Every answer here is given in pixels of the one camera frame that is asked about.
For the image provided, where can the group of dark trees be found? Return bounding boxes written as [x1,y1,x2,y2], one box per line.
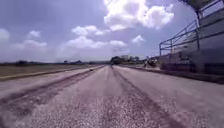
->
[110,55,141,66]

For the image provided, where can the grey gravel road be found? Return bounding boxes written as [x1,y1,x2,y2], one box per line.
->
[0,64,224,128]

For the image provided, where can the low concrete kerb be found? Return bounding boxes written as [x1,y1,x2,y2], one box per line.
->
[0,65,106,82]
[118,64,224,85]

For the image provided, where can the dry grass field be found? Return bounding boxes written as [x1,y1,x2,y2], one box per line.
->
[0,63,98,78]

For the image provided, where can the grandstand with metal railing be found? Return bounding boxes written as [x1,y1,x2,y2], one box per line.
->
[158,0,224,76]

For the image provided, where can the distant tree line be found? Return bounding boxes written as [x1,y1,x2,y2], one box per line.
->
[14,59,85,65]

